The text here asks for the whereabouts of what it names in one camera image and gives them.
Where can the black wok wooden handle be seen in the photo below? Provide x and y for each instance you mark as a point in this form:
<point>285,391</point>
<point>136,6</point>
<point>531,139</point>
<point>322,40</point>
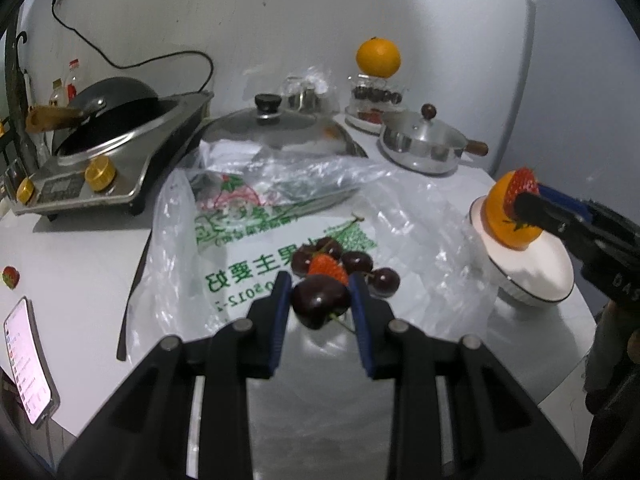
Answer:
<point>102,112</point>

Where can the orange on glass stand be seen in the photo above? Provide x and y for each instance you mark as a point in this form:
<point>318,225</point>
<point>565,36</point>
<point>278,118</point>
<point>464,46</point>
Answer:
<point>378,57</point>

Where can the silver induction cooker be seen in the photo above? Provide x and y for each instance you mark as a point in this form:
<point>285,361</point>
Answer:
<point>105,168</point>

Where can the glass fruit stand with cherries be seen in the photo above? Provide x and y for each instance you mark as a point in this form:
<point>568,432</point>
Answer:
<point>370,98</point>

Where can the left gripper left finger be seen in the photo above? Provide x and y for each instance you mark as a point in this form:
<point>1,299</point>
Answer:
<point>142,430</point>

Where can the clear bottle red label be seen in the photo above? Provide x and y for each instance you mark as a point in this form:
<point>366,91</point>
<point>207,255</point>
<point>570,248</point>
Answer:
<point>73,81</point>

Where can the smartphone with lit screen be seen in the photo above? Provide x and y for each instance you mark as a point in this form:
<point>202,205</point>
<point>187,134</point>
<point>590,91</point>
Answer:
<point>29,368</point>

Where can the white round plate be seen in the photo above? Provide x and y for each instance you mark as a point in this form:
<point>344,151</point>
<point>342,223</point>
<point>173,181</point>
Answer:
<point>539,276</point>

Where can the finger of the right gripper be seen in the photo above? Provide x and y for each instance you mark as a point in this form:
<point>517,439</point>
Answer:
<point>537,211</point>
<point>575,206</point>

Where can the large steel domed lid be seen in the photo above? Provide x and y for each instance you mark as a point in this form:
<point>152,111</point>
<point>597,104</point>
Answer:
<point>268,123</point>

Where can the steel cups in plastic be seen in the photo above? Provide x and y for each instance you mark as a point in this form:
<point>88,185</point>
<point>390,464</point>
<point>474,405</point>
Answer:
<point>310,91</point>

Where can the dark cherry with stem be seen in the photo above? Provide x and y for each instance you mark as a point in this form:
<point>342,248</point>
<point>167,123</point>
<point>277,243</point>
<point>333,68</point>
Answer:
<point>383,282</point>

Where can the large orange with stem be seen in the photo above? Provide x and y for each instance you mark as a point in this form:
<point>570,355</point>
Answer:
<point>503,222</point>

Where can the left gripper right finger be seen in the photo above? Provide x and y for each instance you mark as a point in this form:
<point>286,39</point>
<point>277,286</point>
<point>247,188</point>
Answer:
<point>458,412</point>

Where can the red strawberry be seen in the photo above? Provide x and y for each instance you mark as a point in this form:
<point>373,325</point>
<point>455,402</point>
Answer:
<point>326,265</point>
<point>522,180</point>

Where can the clear printed plastic bag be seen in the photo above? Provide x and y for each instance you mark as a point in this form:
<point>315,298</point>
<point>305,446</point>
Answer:
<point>231,215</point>

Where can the small steel saucepan with lid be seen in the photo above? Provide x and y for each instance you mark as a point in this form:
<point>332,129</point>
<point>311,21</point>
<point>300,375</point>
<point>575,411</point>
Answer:
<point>420,142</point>

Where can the small strawberry on counter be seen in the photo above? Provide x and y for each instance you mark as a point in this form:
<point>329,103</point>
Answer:
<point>10,277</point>

